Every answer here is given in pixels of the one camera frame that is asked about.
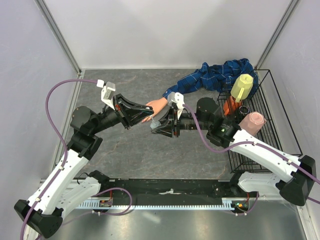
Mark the orange cup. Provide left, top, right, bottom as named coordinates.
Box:
left=223, top=96, right=242, bottom=116

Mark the purple cable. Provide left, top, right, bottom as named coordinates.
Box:
left=183, top=104, right=320, bottom=205
left=19, top=79, right=100, bottom=240

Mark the small black ring cup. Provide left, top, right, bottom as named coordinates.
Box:
left=239, top=105, right=250, bottom=115

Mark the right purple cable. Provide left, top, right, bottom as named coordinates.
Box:
left=183, top=104, right=320, bottom=205

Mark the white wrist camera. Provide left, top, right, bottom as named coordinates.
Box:
left=167, top=91, right=185, bottom=120
left=96, top=79, right=116, bottom=110

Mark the yellow mug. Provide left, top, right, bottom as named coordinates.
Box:
left=230, top=74, right=254, bottom=103

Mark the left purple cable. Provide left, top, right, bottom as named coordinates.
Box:
left=19, top=79, right=100, bottom=240

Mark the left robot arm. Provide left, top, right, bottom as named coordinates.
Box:
left=14, top=94, right=154, bottom=239

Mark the blue plaid shirt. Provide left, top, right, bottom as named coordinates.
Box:
left=162, top=58, right=259, bottom=100

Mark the light blue cable duct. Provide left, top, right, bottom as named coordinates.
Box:
left=76, top=198, right=250, bottom=211

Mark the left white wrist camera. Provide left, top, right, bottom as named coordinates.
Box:
left=96, top=79, right=116, bottom=110

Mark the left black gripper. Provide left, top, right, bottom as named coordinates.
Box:
left=91, top=93, right=154, bottom=135

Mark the pink mug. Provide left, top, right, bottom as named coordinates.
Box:
left=239, top=111, right=267, bottom=136

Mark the clear nail polish bottle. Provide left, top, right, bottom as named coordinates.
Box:
left=150, top=118, right=162, bottom=130

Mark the black wire rack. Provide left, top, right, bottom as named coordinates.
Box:
left=217, top=69, right=303, bottom=158

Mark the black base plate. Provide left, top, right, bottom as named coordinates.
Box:
left=100, top=178, right=257, bottom=204

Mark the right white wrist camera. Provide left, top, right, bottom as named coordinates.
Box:
left=167, top=91, right=185, bottom=120

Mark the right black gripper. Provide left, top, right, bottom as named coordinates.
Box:
left=151, top=105, right=211, bottom=138

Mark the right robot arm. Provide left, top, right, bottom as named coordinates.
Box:
left=150, top=93, right=320, bottom=206

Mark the mannequin hand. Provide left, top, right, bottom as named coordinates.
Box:
left=142, top=97, right=168, bottom=123

